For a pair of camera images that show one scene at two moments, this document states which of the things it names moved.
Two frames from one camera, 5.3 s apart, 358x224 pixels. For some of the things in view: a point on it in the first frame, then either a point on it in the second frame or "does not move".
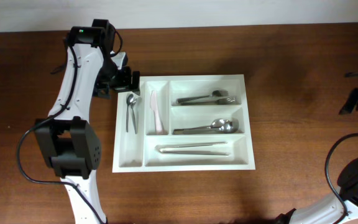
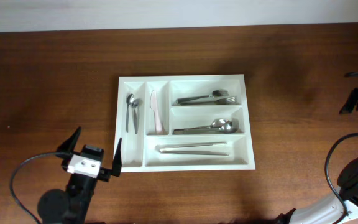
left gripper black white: x=125 y=84 → x=104 y=173
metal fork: x=216 y=93 does not move
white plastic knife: x=154 y=106 does not move
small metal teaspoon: x=129 y=99 does not move
